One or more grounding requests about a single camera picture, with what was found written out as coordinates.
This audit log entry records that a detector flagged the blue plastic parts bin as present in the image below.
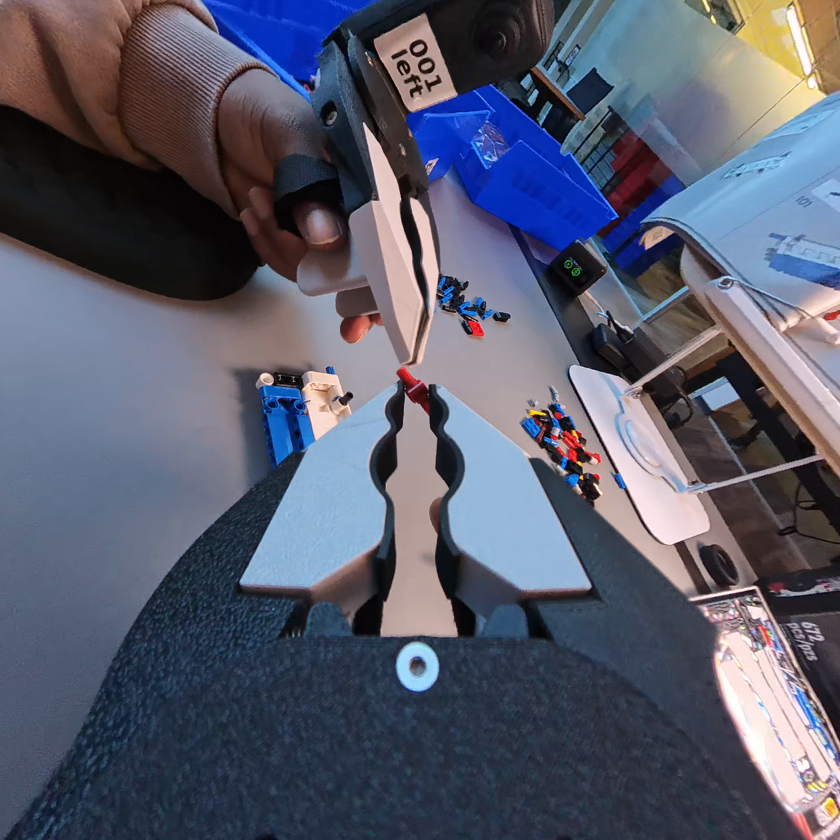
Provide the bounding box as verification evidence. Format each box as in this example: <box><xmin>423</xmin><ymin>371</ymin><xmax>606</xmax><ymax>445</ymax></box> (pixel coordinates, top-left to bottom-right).
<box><xmin>203</xmin><ymin>0</ymin><xmax>500</xmax><ymax>181</ymax></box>
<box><xmin>456</xmin><ymin>84</ymin><xmax>619</xmax><ymax>253</ymax></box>

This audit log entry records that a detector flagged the red lego axle pin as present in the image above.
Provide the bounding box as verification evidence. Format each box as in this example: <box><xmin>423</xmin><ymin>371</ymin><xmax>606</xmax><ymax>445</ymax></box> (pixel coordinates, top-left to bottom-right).
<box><xmin>395</xmin><ymin>367</ymin><xmax>431</xmax><ymax>414</ymax></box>

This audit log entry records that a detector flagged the lego sticker sheet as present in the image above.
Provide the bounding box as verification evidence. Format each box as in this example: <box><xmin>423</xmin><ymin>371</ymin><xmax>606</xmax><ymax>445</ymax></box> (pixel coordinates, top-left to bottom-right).
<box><xmin>696</xmin><ymin>586</ymin><xmax>840</xmax><ymax>815</ymax></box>

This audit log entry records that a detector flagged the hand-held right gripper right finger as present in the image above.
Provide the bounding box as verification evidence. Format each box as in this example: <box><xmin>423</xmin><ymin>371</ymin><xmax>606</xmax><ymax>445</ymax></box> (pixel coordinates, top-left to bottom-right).
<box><xmin>428</xmin><ymin>386</ymin><xmax>593</xmax><ymax>621</ymax></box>

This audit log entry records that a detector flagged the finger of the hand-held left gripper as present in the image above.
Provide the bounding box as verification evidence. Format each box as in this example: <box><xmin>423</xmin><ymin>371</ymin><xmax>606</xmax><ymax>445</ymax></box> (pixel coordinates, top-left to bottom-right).
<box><xmin>346</xmin><ymin>123</ymin><xmax>434</xmax><ymax>365</ymax></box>
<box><xmin>400</xmin><ymin>196</ymin><xmax>442</xmax><ymax>362</ymax></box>

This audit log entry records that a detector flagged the blue and white lego panel assembly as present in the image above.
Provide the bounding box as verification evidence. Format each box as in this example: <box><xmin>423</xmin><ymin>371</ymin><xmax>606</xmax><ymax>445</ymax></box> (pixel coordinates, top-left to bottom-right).
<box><xmin>256</xmin><ymin>366</ymin><xmax>355</xmax><ymax>470</ymax></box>

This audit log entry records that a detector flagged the person's left hand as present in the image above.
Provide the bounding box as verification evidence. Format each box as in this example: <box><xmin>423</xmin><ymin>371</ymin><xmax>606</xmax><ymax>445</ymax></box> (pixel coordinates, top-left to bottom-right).
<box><xmin>217</xmin><ymin>69</ymin><xmax>385</xmax><ymax>345</ymax></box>

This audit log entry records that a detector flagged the black power adapter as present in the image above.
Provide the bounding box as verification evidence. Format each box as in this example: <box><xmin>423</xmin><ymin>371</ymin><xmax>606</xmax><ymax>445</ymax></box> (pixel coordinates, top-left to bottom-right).
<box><xmin>587</xmin><ymin>315</ymin><xmax>686</xmax><ymax>401</ymax></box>

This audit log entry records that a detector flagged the lego instruction booklet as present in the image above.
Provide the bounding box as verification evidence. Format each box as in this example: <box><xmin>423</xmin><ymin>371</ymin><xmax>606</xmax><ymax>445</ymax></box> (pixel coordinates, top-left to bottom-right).
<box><xmin>640</xmin><ymin>92</ymin><xmax>840</xmax><ymax>329</ymax></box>

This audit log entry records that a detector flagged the black device with green display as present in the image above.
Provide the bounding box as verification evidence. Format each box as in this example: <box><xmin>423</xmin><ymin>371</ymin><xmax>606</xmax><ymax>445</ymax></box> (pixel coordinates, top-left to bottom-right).
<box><xmin>548</xmin><ymin>239</ymin><xmax>608</xmax><ymax>296</ymax></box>

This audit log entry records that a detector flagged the pile of blue black lego pins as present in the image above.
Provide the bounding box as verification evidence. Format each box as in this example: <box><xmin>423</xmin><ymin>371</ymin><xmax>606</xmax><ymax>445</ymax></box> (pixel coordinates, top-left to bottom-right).
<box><xmin>435</xmin><ymin>274</ymin><xmax>513</xmax><ymax>339</ymax></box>

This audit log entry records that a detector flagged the black rubber lego tire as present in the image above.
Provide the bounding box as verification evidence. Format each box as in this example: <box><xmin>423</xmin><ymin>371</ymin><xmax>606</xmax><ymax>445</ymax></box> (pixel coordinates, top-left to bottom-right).
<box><xmin>699</xmin><ymin>543</ymin><xmax>739</xmax><ymax>588</ymax></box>

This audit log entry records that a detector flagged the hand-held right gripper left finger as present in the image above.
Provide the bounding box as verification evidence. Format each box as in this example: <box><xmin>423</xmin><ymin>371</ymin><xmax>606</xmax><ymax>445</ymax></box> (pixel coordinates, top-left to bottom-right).
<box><xmin>239</xmin><ymin>382</ymin><xmax>406</xmax><ymax>624</ymax></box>

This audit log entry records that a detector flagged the person's left forearm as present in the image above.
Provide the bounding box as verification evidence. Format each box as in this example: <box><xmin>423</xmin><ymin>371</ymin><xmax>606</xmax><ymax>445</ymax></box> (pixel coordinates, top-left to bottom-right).
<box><xmin>0</xmin><ymin>0</ymin><xmax>277</xmax><ymax>217</ymax></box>

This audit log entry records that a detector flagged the white book stand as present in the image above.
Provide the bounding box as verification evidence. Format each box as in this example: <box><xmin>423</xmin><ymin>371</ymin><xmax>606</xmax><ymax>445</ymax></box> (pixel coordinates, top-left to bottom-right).
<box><xmin>568</xmin><ymin>276</ymin><xmax>840</xmax><ymax>547</ymax></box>

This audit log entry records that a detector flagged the black padded wrist rest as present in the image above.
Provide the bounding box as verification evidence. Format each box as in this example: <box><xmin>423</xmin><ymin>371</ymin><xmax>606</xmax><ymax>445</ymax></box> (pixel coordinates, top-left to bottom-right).
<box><xmin>0</xmin><ymin>105</ymin><xmax>263</xmax><ymax>301</ymax></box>

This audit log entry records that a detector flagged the wooden stand board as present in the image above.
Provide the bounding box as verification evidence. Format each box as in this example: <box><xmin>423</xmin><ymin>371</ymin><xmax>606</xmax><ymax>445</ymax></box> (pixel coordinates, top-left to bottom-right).
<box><xmin>679</xmin><ymin>244</ymin><xmax>729</xmax><ymax>296</ymax></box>

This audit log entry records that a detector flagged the small clear plastic bag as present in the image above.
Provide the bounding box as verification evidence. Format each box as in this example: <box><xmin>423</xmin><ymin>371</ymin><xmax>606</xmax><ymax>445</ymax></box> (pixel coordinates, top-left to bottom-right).
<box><xmin>471</xmin><ymin>123</ymin><xmax>511</xmax><ymax>170</ymax></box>

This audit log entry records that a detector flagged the pile of mixed lego pieces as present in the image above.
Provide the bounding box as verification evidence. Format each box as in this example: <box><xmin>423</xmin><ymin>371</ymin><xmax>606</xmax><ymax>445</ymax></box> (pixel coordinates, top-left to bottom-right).
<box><xmin>521</xmin><ymin>386</ymin><xmax>603</xmax><ymax>503</ymax></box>

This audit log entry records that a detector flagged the lego set box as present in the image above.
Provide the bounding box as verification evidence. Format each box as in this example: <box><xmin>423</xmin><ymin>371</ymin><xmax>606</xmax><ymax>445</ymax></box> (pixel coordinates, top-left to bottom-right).
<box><xmin>755</xmin><ymin>567</ymin><xmax>840</xmax><ymax>723</ymax></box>

